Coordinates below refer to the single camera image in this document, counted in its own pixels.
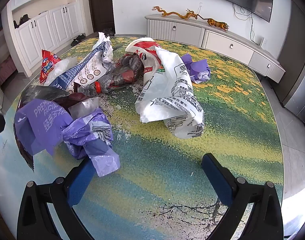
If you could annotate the golden dragon figurine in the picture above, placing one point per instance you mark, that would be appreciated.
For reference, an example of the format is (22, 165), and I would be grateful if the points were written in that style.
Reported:
(167, 12)

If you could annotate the white plastic bag black print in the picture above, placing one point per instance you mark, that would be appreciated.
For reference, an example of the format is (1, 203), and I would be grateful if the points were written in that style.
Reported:
(172, 97)

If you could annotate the grey television cabinet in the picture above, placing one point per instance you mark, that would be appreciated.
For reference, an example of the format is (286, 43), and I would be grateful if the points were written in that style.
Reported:
(217, 43)

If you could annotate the crushed bottle with red cap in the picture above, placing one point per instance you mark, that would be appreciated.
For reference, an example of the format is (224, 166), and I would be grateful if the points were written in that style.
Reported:
(122, 75)

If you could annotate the grey refrigerator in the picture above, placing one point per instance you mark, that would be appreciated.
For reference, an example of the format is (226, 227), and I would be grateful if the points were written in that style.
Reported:
(297, 67)

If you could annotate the dark brown door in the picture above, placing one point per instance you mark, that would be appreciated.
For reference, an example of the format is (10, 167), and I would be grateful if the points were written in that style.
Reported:
(102, 2)

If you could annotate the dark maroon plastic bag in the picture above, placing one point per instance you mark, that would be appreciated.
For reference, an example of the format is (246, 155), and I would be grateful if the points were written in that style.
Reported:
(42, 92)

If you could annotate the translucent plastic bag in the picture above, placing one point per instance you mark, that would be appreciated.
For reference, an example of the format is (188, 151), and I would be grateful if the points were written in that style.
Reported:
(60, 68)

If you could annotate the dark shoes by door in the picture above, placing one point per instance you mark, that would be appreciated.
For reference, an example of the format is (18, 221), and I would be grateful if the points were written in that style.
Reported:
(108, 31)

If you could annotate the black items on cupboard shelf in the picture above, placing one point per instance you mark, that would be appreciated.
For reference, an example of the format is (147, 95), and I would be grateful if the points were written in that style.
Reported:
(22, 20)

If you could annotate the clear plastic wrapper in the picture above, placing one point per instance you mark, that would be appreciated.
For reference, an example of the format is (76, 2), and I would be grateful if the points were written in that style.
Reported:
(83, 107)

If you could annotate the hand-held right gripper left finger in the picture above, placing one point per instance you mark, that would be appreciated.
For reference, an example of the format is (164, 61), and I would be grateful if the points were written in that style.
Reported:
(78, 185)

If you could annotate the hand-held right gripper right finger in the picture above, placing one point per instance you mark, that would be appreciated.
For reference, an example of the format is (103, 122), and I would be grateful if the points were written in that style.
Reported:
(217, 177)

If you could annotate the golden tiger figurine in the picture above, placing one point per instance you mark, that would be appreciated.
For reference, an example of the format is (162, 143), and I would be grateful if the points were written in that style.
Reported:
(217, 23)

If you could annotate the white wall cupboard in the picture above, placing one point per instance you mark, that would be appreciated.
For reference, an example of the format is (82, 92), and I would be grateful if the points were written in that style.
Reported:
(42, 30)

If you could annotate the large purple plastic wrapper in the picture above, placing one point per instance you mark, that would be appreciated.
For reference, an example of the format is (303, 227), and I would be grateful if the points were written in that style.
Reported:
(37, 125)

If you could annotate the blue and white packaging bag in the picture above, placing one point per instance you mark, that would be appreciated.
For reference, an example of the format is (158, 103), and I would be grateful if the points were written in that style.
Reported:
(90, 65)

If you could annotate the black shoes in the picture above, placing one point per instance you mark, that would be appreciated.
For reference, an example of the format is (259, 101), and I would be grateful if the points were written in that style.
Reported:
(78, 39)

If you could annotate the landscape print tablecloth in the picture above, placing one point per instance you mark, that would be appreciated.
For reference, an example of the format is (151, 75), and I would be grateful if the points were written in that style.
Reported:
(167, 180)

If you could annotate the small purple plastic wrapper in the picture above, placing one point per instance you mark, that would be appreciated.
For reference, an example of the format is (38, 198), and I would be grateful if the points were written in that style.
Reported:
(197, 67)

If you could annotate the crushed red and white paper cup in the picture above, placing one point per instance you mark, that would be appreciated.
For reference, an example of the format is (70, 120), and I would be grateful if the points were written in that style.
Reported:
(145, 45)

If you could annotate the red snack packet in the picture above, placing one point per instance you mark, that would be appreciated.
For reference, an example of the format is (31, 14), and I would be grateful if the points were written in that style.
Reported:
(48, 65)

